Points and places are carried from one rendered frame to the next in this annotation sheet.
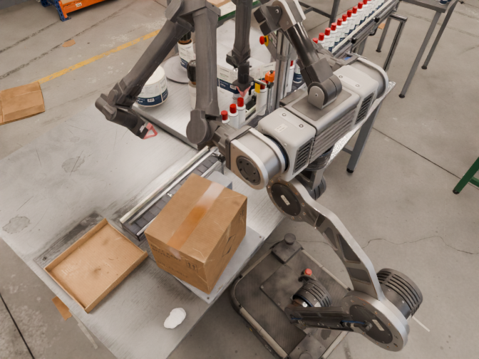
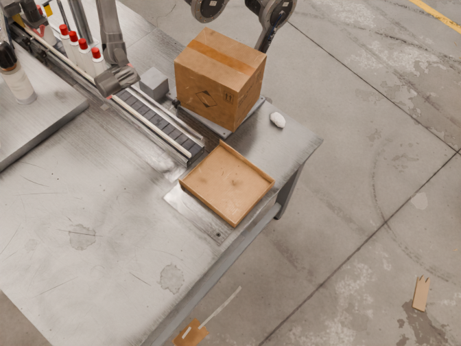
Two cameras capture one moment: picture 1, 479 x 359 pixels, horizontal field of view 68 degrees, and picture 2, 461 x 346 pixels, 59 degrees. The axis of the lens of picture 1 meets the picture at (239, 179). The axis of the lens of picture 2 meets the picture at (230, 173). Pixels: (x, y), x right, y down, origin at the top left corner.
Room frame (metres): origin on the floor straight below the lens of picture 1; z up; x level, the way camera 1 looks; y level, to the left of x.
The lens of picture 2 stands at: (0.67, 1.38, 2.32)
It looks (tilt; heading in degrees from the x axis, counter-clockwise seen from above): 60 degrees down; 266
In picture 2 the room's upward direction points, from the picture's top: 7 degrees clockwise
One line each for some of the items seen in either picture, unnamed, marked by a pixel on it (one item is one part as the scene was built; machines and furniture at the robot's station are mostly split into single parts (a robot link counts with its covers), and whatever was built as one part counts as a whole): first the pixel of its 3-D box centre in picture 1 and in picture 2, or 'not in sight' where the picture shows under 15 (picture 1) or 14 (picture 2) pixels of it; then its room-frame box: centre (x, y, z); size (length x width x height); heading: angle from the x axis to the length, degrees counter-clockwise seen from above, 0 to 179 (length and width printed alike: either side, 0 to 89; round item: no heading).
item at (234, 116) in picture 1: (233, 122); (78, 51); (1.32, 0.03, 0.98); 0.05 x 0.05 x 0.20
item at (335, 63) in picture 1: (338, 71); not in sight; (1.05, -0.34, 1.45); 0.09 x 0.08 x 0.12; 134
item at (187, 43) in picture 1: (185, 45); not in sight; (1.92, 0.32, 1.04); 0.09 x 0.09 x 0.29
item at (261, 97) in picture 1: (261, 97); (44, 25); (1.50, -0.11, 0.98); 0.05 x 0.05 x 0.20
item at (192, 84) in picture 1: (197, 87); (12, 72); (1.53, 0.22, 1.03); 0.09 x 0.09 x 0.30
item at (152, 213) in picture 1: (247, 127); (68, 58); (1.41, -0.04, 0.86); 1.65 x 0.08 x 0.04; 142
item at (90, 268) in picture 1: (97, 261); (227, 181); (0.63, 0.57, 0.85); 0.30 x 0.26 x 0.04; 142
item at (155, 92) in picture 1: (148, 85); not in sight; (1.65, 0.51, 0.95); 0.20 x 0.20 x 0.14
